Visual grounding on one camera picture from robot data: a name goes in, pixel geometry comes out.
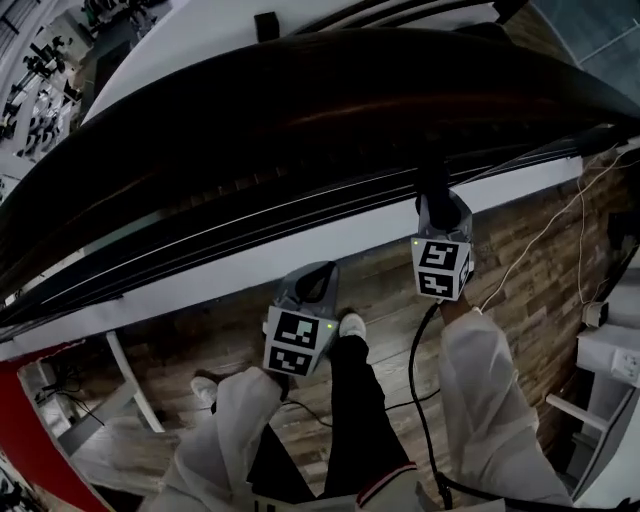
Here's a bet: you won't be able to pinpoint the person's right forearm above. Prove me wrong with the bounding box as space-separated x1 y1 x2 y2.
438 298 575 507

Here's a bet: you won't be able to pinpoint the person's white printed jacket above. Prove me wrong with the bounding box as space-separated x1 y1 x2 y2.
249 460 444 512

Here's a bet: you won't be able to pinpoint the person's left forearm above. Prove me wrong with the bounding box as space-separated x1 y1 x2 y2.
149 367 287 512

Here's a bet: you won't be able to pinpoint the dark blue cloth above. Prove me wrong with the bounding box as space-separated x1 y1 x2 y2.
413 154 462 227

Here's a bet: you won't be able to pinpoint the white cable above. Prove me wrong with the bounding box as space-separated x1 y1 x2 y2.
575 169 609 306
478 147 634 314

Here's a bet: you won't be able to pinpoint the white desk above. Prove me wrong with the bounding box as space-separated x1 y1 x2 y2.
544 269 640 507

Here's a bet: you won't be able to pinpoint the person's black trousers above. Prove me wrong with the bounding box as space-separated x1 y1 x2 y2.
248 333 419 502

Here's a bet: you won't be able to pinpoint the dark brown counter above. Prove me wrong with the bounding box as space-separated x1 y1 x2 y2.
93 40 132 92

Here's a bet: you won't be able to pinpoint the red covered table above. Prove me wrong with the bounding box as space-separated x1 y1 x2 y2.
0 332 166 512

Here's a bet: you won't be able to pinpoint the dark wooden railing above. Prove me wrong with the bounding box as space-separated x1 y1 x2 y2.
0 27 640 329

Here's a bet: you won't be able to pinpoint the dark wooden staircase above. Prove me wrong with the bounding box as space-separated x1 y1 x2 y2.
164 134 426 211

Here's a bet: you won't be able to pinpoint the person's white shoe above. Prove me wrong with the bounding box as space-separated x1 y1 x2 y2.
338 311 368 339
190 375 220 408

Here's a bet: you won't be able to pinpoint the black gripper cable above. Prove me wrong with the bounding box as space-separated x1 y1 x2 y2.
278 387 442 428
408 301 640 512

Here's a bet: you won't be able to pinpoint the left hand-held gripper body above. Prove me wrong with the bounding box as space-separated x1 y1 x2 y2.
263 304 342 378

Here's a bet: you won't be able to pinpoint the white power socket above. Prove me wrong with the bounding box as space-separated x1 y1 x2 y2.
611 347 640 387

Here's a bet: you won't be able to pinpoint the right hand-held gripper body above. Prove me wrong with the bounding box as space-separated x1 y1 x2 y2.
410 237 474 303

